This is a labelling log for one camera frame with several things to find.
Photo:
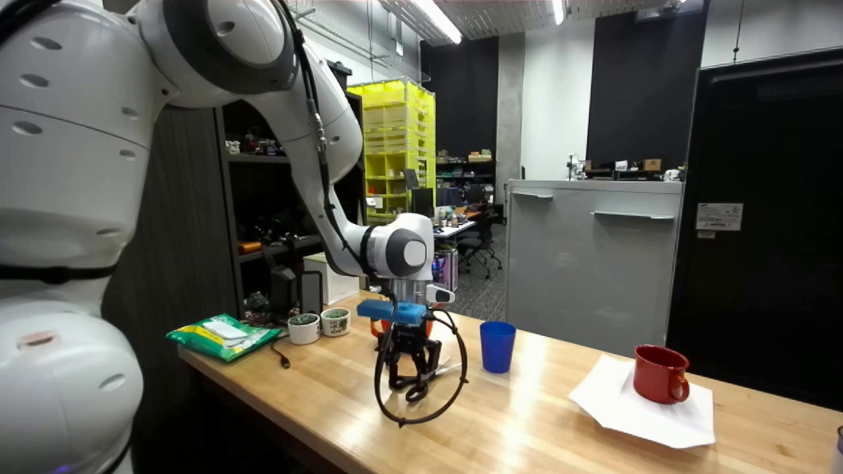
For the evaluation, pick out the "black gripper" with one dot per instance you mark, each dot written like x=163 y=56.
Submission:
x=409 y=340

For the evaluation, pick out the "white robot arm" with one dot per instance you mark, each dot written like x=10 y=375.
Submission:
x=81 y=96

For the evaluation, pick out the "blue plastic cup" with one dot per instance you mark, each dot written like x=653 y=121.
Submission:
x=497 y=340

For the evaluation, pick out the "white pot far plant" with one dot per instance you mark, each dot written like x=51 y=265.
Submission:
x=336 y=323

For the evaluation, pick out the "white cardboard box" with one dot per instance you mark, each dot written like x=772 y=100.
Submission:
x=336 y=285

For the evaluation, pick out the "black speaker right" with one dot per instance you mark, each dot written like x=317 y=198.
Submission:
x=313 y=294

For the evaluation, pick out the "black speaker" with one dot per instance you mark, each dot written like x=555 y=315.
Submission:
x=313 y=294
x=282 y=290

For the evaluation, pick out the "black speaker left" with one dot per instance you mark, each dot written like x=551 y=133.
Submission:
x=282 y=290

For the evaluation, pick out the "green wipes packet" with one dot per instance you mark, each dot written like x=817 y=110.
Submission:
x=223 y=339

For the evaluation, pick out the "white paper sheet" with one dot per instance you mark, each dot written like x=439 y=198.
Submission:
x=610 y=398

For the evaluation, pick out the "grey partition panel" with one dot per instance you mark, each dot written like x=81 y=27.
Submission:
x=593 y=261

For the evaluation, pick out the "black shelving unit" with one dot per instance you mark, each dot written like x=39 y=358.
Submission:
x=272 y=225

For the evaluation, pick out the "red mug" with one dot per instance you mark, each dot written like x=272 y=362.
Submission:
x=660 y=375

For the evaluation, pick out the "yellow storage shelf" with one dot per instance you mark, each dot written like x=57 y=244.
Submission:
x=398 y=145

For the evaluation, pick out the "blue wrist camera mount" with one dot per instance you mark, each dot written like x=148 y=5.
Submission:
x=390 y=311

